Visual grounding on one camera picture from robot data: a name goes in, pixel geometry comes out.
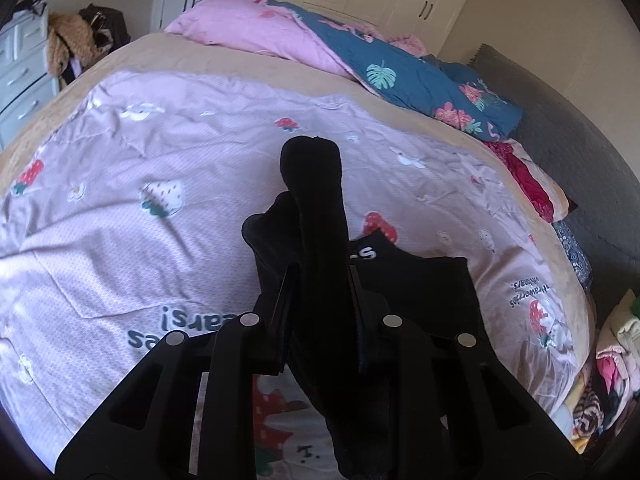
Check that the tan blanket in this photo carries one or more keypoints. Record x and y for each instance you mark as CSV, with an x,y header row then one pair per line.
x,y
225,60

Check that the black sock white print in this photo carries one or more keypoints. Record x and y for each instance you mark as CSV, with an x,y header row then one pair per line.
x,y
430,285

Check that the black bag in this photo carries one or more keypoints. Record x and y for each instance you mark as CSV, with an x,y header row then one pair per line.
x,y
110,25

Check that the blue patterned cloth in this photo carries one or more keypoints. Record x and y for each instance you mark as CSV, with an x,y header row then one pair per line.
x,y
575,255

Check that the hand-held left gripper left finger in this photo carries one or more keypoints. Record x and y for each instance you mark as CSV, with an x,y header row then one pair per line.
x,y
280,320

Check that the pink quilt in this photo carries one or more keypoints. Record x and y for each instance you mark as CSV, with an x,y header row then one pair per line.
x,y
250,25

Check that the grey padded headboard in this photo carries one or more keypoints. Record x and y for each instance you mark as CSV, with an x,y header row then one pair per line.
x,y
575,135

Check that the red cloth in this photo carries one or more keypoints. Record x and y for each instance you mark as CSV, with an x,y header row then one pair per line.
x,y
525,180

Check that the white chest of drawers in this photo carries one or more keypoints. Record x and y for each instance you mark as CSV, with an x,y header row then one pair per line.
x,y
25,75

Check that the pile of folded clothes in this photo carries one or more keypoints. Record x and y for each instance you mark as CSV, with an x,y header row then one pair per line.
x,y
615,360

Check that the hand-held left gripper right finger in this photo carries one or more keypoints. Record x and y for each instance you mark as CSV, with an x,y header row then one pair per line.
x,y
367,330

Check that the brown plush garment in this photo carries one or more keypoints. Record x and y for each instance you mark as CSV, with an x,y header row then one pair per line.
x,y
70,40

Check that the lilac strawberry print sheet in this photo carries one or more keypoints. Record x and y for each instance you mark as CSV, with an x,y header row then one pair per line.
x,y
150,270

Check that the teal floral quilt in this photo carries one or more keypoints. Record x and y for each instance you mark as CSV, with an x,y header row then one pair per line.
x,y
415,85

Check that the plain black sock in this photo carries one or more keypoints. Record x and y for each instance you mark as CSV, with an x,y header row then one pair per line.
x,y
320,220

